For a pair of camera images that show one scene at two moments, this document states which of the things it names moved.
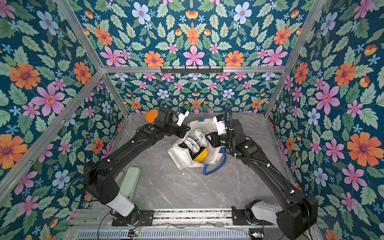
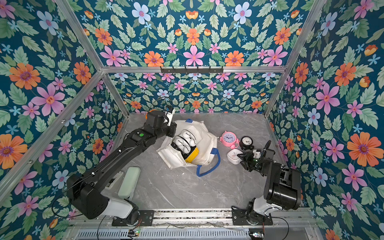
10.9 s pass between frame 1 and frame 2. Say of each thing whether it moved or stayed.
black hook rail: stayed
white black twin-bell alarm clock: moved
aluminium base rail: stayed
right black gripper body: moved
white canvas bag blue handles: moved
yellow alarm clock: moved
